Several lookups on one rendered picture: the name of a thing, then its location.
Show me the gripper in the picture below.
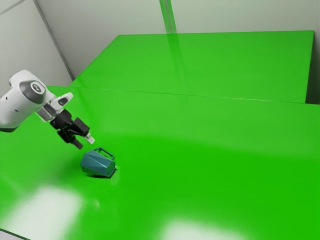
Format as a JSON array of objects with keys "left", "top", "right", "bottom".
[{"left": 49, "top": 109, "right": 96, "bottom": 150}]

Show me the teal faceted mug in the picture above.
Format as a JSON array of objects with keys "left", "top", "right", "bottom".
[{"left": 79, "top": 147, "right": 117, "bottom": 179}]

